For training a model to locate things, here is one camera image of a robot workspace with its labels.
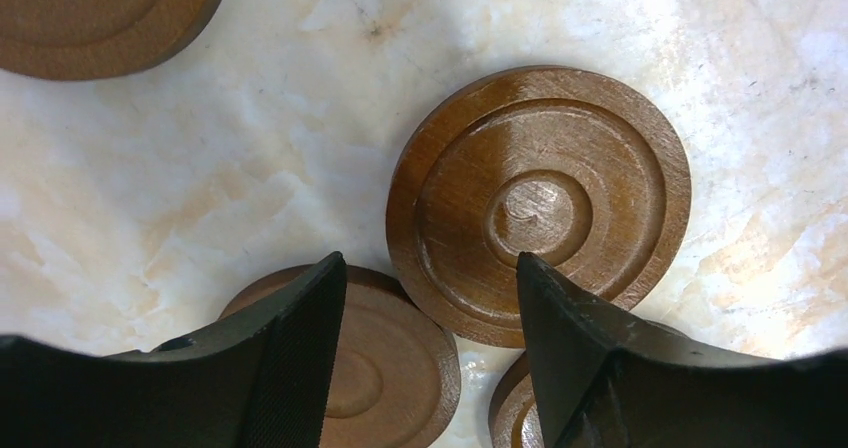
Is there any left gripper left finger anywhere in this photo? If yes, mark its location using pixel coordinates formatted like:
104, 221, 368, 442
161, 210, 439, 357
1, 252, 347, 447

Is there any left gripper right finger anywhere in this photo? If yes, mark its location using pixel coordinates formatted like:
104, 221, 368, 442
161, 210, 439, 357
516, 252, 847, 447

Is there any brown wooden coaster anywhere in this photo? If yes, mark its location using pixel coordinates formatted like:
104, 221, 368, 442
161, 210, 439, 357
488, 353, 544, 448
218, 264, 462, 448
386, 65, 692, 348
1, 0, 222, 81

